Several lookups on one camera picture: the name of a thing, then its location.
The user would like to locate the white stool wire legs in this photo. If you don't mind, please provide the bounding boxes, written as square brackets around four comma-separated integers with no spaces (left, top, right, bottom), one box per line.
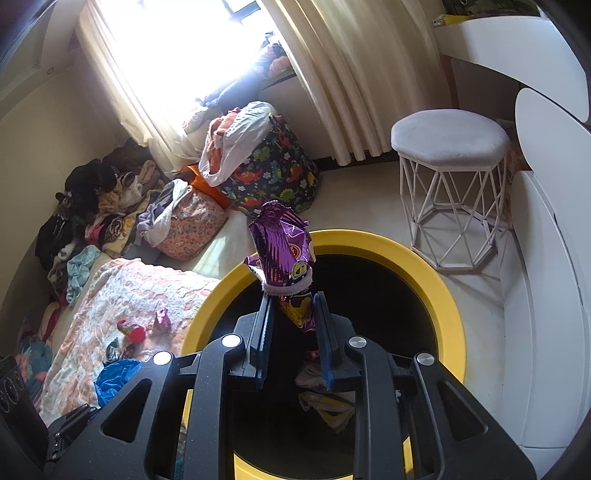
[391,109,511,274]

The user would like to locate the pile of clothes on bed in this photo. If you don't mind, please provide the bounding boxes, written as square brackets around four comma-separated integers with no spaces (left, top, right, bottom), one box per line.
[35,140,167,304]

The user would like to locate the cream curtain left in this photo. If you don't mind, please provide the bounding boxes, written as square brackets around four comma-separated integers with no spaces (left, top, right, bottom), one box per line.
[75,1,201,174]

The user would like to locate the yellow rimmed black trash bin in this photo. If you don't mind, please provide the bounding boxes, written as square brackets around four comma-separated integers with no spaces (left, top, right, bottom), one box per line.
[182,230,466,479]

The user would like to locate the black green snack packet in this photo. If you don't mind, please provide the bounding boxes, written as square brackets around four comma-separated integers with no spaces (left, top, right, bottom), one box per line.
[103,338,123,366]

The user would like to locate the clothes on window sill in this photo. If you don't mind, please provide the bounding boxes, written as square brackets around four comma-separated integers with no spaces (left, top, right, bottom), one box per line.
[182,42,294,134]

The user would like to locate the peach white patterned bedspread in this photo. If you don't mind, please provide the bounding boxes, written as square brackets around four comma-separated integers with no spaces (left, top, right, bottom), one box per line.
[38,257,223,428]

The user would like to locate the cream curtain right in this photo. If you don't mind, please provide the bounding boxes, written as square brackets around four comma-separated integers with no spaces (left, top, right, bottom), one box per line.
[260,1,452,166]

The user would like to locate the white curved dresser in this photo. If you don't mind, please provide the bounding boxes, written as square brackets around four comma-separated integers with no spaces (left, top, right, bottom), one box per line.
[435,16,590,479]

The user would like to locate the purple foil snack wrapper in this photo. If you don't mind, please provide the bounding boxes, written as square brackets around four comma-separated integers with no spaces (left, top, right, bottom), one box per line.
[245,200,315,332]

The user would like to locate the brown candy wrapper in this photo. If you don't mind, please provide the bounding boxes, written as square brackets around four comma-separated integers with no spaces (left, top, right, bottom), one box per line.
[150,308,171,336]

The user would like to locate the red cylindrical snack tube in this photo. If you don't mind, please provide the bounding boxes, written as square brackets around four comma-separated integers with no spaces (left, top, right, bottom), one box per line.
[117,318,146,344]

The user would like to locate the floral fabric bag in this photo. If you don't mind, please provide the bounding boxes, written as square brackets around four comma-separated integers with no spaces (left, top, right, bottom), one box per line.
[155,188,228,261]

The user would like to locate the cream curtain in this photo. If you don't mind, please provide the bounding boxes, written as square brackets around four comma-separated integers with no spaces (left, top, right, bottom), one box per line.
[260,1,452,166]
[75,1,201,174]

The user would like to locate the orange bag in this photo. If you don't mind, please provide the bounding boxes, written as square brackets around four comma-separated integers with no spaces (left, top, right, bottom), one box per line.
[179,165,230,209]

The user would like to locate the light blue garment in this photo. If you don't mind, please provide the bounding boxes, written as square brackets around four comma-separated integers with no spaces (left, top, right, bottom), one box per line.
[65,245,101,305]

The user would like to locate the dinosaur print laundry basket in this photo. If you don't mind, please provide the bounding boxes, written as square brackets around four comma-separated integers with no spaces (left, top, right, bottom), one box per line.
[218,114,321,218]

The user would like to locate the white plastic bag of clothes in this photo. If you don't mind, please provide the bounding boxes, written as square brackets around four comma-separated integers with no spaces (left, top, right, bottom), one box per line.
[198,101,276,187]

